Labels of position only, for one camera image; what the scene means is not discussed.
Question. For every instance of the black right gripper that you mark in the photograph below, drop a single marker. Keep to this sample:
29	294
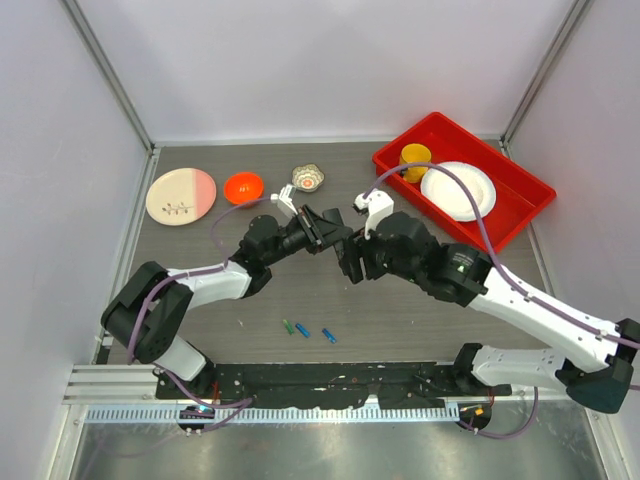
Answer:
355	247

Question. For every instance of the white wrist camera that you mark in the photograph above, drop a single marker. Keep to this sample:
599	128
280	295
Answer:
283	200
376	206

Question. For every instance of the aluminium frame post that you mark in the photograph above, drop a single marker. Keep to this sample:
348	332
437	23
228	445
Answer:
86	33
569	26

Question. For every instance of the blue battery near green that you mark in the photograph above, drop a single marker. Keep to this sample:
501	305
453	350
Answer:
302	330

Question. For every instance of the pink cream floral plate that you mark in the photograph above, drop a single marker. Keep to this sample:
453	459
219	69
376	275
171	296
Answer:
180	197

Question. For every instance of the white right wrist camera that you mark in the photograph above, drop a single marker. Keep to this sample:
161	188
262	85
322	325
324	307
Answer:
376	206

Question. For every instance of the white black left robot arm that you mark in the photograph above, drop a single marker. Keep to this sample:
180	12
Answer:
148	311

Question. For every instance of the white slotted cable duct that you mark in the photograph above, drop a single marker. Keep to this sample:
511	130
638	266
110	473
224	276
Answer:
184	413

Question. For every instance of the aluminium right frame post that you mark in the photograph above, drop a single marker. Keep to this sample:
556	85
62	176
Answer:
569	26

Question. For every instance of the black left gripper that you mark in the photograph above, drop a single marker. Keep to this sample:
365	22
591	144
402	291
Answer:
319	233

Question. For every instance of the yellow mug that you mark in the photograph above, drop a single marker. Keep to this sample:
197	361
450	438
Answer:
410	157

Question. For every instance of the aluminium front frame rail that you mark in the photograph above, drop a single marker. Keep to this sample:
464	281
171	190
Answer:
103	384

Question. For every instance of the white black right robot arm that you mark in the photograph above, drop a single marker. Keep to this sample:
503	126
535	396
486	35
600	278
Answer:
588	358

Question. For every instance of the orange plastic bowl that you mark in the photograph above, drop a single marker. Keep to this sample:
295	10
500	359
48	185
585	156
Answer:
243	187

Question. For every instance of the red plastic bin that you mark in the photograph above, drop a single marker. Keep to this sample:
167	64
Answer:
521	196

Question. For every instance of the blue battery lower right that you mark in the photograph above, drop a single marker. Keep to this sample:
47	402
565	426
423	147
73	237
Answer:
329	335

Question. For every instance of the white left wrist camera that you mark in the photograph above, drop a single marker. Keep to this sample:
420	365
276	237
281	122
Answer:
283	200

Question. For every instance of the small patterned ceramic bowl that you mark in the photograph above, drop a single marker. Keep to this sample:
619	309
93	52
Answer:
307	178

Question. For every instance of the aluminium left frame post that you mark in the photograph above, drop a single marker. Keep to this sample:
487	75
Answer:
86	33

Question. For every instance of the white paper plate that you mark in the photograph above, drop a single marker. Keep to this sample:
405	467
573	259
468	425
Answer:
445	193

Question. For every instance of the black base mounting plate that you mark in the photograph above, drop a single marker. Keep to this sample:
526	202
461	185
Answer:
338	386

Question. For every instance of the black remote control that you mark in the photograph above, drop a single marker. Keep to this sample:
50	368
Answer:
333	218

